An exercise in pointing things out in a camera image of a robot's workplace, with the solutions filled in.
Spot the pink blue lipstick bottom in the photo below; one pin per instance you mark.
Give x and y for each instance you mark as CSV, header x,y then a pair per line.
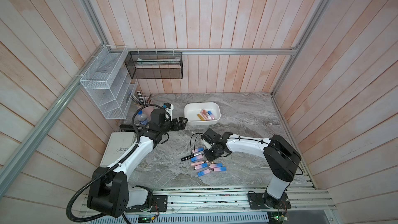
x,y
204,172

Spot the pink clear lip gloss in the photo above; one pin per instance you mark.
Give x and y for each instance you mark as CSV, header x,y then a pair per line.
x,y
206,116

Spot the black stapler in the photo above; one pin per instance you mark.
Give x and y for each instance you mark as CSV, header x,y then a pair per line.
x,y
130,128

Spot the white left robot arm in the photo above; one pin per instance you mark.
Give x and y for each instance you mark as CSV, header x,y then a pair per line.
x,y
110,193

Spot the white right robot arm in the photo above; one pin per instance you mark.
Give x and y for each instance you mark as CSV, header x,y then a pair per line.
x,y
281,157

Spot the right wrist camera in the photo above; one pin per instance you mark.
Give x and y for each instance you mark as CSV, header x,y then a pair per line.
x,y
207,145

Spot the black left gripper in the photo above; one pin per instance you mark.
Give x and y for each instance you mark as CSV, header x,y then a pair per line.
x,y
181,126

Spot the white wire mesh shelf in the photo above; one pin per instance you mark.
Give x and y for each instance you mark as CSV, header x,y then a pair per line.
x,y
108,81

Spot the gold lipstick tube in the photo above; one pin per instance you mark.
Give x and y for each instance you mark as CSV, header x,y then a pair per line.
x,y
200,117

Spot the pink blue lipstick middle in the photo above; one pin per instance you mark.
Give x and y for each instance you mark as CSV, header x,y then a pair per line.
x,y
197,158

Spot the white plastic storage box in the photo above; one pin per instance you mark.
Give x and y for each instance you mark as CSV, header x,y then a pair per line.
x,y
191,110

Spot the pink blue lipstick tube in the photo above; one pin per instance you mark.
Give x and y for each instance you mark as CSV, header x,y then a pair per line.
x,y
211,115

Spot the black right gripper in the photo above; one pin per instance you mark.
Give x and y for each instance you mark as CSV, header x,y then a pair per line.
x,y
205,152

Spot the black mesh wall basket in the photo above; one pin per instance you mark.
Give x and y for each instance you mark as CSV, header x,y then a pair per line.
x,y
154,65

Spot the small clear water bottle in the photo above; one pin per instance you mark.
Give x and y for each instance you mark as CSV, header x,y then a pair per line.
x,y
142,118

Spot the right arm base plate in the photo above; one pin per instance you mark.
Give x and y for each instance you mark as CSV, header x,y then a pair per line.
x,y
264,201

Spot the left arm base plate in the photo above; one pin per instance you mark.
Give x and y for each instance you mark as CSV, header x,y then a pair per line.
x,y
157,203

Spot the white book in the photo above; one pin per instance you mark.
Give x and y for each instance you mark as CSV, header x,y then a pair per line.
x,y
118,144

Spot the pens in cup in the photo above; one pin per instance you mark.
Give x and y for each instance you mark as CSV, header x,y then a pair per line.
x,y
141,99

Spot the pink blue lipstick far right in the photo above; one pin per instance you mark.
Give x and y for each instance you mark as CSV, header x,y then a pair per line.
x,y
219,169

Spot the pink round cup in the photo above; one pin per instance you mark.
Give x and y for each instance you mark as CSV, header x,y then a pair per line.
x,y
148,110

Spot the pink blue lipstick top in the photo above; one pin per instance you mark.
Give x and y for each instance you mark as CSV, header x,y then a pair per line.
x,y
201,149

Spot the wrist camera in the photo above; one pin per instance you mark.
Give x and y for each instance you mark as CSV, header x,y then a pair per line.
x,y
207,145
168,107

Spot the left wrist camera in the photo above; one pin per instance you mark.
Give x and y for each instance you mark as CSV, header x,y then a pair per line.
x,y
168,107

